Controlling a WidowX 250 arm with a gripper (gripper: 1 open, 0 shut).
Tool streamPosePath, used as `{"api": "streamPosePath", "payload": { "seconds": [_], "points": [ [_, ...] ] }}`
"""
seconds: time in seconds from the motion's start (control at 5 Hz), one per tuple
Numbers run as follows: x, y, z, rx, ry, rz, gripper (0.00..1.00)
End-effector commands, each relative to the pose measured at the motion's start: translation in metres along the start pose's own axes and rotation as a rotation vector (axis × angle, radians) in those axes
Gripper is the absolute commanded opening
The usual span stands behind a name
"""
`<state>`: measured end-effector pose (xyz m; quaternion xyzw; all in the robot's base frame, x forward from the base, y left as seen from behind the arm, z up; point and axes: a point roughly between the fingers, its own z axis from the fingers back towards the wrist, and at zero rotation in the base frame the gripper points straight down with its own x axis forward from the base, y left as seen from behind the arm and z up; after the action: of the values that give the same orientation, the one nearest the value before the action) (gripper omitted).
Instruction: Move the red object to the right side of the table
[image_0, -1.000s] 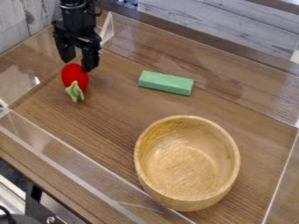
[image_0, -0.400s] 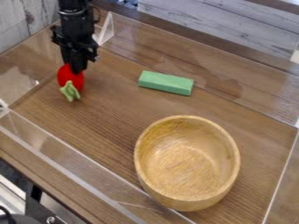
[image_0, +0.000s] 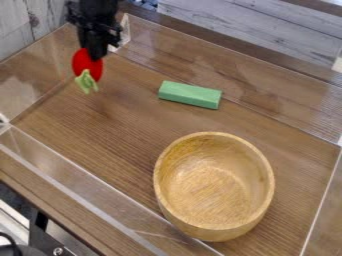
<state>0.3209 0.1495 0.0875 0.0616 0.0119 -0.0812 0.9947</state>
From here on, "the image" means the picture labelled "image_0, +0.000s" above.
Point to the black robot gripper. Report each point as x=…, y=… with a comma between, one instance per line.
x=98, y=28

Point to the red plush strawberry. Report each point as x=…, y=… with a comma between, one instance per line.
x=87, y=71

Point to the green rectangular block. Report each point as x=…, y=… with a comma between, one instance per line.
x=188, y=94

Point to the wooden bowl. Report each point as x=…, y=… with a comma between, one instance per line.
x=214, y=185

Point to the clear acrylic corner bracket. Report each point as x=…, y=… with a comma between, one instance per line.
x=124, y=33

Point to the clear acrylic tray wall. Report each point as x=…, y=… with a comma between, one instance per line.
x=90, y=191

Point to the black metal table bracket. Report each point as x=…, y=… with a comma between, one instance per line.
x=41, y=240

